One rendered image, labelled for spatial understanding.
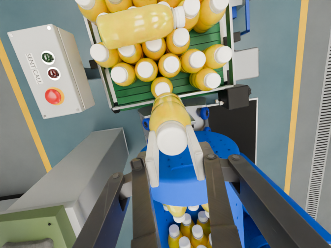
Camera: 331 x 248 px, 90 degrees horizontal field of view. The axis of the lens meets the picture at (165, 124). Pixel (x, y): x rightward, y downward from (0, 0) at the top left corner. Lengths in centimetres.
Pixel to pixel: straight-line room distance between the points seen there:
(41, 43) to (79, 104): 15
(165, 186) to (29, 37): 44
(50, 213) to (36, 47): 54
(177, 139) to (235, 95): 40
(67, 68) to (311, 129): 215
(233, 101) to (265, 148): 149
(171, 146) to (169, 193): 19
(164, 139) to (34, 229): 69
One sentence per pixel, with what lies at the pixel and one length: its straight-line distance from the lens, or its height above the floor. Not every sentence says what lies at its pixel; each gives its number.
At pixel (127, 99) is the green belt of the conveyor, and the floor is 90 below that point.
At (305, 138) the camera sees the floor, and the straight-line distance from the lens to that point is 225.
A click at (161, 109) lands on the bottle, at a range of 24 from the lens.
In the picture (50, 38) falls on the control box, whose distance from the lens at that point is 48.
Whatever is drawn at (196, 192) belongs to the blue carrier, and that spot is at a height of 123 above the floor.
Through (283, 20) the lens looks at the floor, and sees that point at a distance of 190.
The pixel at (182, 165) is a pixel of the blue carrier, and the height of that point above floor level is 118.
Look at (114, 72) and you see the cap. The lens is 45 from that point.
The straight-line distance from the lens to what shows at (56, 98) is 47.
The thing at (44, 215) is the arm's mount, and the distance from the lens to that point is 78.
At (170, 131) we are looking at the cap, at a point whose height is 133.
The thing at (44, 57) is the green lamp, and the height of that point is 111.
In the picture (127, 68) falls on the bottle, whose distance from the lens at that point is 48.
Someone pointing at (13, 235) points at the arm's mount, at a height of 104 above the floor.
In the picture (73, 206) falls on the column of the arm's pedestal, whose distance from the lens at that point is 78.
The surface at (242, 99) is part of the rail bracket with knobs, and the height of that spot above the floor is 100.
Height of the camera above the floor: 152
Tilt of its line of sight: 73 degrees down
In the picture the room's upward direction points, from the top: 170 degrees clockwise
